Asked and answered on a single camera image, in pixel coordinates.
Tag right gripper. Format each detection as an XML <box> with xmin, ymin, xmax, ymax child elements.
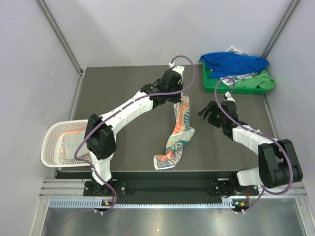
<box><xmin>198</xmin><ymin>100</ymin><xmax>226</xmax><ymax>127</ymax></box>

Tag colourful rabbit print towel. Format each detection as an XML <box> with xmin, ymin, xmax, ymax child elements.
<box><xmin>153</xmin><ymin>93</ymin><xmax>195</xmax><ymax>170</ymax></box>

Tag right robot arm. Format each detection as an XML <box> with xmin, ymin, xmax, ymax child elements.
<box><xmin>198</xmin><ymin>100</ymin><xmax>303</xmax><ymax>195</ymax></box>

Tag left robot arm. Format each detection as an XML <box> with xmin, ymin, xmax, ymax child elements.
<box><xmin>85</xmin><ymin>66</ymin><xmax>185</xmax><ymax>195</ymax></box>

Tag folded towels in basket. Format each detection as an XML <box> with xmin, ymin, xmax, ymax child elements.
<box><xmin>62</xmin><ymin>130</ymin><xmax>86</xmax><ymax>161</ymax></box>

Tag green plastic tray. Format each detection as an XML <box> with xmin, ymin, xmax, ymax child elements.
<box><xmin>202</xmin><ymin>62</ymin><xmax>268</xmax><ymax>95</ymax></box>

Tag white blue patterned towel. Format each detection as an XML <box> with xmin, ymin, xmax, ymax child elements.
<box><xmin>222</xmin><ymin>47</ymin><xmax>258</xmax><ymax>87</ymax></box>

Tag green towel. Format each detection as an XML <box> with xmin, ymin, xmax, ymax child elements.
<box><xmin>235</xmin><ymin>70</ymin><xmax>276</xmax><ymax>90</ymax></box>

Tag white perforated plastic basket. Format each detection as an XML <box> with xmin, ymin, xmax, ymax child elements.
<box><xmin>41</xmin><ymin>119</ymin><xmax>88</xmax><ymax>168</ymax></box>

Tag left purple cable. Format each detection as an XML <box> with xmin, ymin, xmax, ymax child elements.
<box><xmin>73</xmin><ymin>55</ymin><xmax>197</xmax><ymax>214</ymax></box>

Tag purple cable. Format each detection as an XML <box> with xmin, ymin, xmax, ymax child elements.
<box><xmin>214</xmin><ymin>76</ymin><xmax>295</xmax><ymax>214</ymax></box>
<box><xmin>73</xmin><ymin>55</ymin><xmax>197</xmax><ymax>214</ymax></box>

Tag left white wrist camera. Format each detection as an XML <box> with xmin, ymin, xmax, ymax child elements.
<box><xmin>168</xmin><ymin>62</ymin><xmax>185</xmax><ymax>79</ymax></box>

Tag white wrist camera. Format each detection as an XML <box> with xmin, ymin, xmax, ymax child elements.
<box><xmin>168</xmin><ymin>62</ymin><xmax>185</xmax><ymax>79</ymax></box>
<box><xmin>223</xmin><ymin>92</ymin><xmax>235</xmax><ymax>102</ymax></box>

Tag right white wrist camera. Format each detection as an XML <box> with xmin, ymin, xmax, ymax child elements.
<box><xmin>223</xmin><ymin>92</ymin><xmax>235</xmax><ymax>102</ymax></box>

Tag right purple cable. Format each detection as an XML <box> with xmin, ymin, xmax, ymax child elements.
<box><xmin>214</xmin><ymin>76</ymin><xmax>295</xmax><ymax>214</ymax></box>

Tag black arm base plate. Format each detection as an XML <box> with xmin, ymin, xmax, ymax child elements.
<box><xmin>83</xmin><ymin>178</ymin><xmax>259</xmax><ymax>199</ymax></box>

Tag grey slotted cable duct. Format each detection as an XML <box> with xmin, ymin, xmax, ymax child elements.
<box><xmin>49</xmin><ymin>199</ymin><xmax>248</xmax><ymax>209</ymax></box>

